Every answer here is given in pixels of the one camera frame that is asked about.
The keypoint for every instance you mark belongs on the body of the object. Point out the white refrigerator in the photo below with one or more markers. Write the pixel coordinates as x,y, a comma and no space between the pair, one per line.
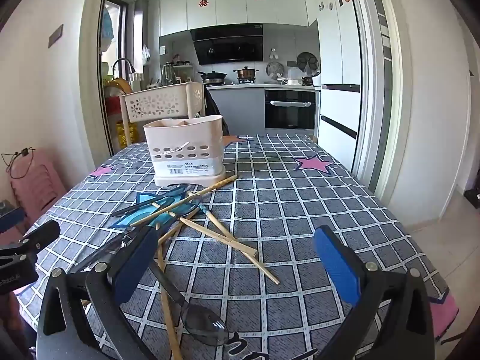
337,63

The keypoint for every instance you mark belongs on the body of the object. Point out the round dark pan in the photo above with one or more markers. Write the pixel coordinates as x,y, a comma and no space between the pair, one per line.
307,60

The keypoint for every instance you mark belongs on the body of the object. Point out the cream plastic utensil holder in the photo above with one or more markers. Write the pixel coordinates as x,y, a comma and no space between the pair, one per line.
168,135

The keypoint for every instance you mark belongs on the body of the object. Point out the grey checked star tablecloth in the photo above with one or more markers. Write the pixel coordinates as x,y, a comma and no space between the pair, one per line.
300,213

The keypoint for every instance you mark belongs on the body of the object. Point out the blue hanging cloth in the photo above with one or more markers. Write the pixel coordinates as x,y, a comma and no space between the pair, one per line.
108,26

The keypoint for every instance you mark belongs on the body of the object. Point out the dish rack with dishes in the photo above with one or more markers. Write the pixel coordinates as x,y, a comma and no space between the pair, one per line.
116,90

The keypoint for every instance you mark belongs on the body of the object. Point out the white kitchen appliance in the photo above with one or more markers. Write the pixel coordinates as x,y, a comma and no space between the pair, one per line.
294,78

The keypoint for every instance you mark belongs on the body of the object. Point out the grey wall switch panel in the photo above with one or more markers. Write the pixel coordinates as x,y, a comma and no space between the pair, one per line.
55,35

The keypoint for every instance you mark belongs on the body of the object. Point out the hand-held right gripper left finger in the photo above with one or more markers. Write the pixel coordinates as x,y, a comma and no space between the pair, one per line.
131,270

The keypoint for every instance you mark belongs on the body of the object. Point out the pink seat cushion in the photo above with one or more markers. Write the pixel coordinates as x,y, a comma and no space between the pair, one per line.
444,311

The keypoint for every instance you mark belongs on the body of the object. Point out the dark cloth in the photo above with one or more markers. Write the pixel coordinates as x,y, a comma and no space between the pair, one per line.
215,112

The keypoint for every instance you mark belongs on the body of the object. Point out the dark kitchen faucet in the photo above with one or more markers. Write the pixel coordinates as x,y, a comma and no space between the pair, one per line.
123,65

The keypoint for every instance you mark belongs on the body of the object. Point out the copper cooking pot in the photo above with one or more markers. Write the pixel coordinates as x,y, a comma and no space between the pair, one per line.
245,72

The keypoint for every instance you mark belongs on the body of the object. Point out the dark spoons group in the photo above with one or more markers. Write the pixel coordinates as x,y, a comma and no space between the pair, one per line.
108,249

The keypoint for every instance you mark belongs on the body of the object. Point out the hanging plastic bag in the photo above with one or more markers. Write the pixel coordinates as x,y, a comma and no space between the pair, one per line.
145,54

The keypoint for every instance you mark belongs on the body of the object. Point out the pink folding chair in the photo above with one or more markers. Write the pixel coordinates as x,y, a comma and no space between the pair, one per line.
37,183

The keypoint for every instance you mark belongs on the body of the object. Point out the glass kettle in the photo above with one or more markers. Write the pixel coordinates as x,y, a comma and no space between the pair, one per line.
168,75

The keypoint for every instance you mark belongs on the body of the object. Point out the blue patterned wooden chopstick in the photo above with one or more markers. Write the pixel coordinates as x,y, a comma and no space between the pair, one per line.
197,201

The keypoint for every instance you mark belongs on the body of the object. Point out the black wok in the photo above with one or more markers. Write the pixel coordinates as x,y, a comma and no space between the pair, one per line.
213,75

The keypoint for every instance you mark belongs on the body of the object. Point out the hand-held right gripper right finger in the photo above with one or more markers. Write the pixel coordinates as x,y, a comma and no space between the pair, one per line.
333,262

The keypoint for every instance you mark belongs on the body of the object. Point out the black range hood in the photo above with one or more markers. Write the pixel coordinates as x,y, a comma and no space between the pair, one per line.
228,47

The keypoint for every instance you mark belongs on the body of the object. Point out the dark metal spoon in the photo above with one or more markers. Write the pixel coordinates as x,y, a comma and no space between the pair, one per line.
206,326

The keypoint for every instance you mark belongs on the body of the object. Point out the black built-in oven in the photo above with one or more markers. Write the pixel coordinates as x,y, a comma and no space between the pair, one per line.
288,114

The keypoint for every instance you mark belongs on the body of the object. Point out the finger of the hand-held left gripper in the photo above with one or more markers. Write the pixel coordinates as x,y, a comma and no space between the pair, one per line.
41,232
11,218

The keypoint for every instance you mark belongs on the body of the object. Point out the white perforated basket cart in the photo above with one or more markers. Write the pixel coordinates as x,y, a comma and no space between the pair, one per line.
157,101

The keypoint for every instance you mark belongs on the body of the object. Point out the white upper kitchen cabinets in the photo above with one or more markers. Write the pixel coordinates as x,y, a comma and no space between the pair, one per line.
228,7

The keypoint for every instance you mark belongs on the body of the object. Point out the round metal steamer rack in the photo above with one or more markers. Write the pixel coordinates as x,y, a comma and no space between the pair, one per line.
275,69

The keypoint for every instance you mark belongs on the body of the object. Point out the grey kitchen counter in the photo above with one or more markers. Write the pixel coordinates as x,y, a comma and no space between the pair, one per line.
243,108

